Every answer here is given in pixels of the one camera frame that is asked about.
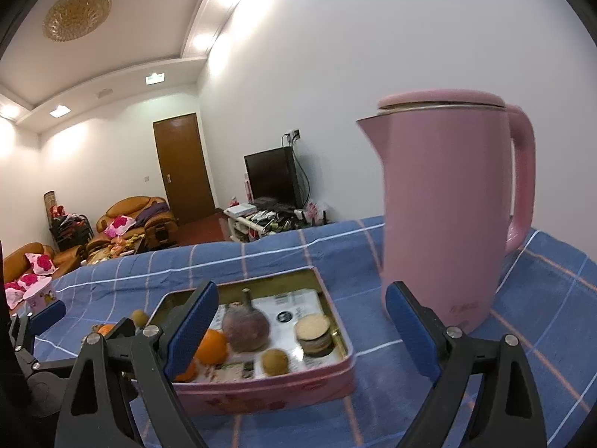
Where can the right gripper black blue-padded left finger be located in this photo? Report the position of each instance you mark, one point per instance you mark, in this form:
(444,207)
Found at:
(158,355)

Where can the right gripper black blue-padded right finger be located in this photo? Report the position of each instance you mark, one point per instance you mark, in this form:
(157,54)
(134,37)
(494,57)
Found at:
(507,410)

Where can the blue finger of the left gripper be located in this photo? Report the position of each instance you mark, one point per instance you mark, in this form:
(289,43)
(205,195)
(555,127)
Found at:
(43,320)

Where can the brown cut cylinder fruit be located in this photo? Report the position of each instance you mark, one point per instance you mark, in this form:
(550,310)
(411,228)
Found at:
(313,334)

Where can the large orange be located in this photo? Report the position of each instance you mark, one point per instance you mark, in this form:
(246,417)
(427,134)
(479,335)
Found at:
(186,372)

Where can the small green-brown kiwi fruit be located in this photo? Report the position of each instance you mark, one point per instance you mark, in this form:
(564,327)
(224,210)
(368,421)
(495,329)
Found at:
(275,362)

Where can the coffee table with fruits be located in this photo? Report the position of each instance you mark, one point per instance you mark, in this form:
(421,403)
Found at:
(118,248)

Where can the pink cartoon cup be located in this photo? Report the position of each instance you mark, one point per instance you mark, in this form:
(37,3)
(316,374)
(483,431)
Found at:
(40,294)

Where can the small orange on cloth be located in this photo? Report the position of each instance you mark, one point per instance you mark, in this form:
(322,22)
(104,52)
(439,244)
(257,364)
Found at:
(105,329)

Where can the black cluttered rack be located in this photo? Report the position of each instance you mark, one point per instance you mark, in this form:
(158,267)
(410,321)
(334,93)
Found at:
(70,231)

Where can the pink floral cushion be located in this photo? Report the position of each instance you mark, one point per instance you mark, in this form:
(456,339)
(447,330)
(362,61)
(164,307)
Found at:
(119,226)

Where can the purple round fruit with stem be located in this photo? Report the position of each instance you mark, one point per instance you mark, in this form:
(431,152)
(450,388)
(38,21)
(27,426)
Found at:
(246,328)

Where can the orange leather armchair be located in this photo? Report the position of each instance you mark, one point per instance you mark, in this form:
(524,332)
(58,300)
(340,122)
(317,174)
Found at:
(152,217)

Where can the pink rectangular tin tray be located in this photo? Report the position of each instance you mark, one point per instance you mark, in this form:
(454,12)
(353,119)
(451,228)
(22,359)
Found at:
(292,390)

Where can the printed paper tray liner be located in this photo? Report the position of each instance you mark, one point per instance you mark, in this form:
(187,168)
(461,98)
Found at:
(283,311)

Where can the white tv stand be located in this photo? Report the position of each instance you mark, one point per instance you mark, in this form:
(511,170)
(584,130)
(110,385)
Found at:
(247,223)

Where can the brown wooden door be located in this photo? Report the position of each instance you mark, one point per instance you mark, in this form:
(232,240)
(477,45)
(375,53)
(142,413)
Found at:
(183,168)

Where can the black television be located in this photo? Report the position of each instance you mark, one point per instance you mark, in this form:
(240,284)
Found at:
(272,176)

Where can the pink electric kettle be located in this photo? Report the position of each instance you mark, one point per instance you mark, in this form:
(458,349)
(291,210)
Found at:
(459,182)

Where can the gold ceiling lamp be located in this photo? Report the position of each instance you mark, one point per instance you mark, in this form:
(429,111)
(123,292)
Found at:
(68,20)

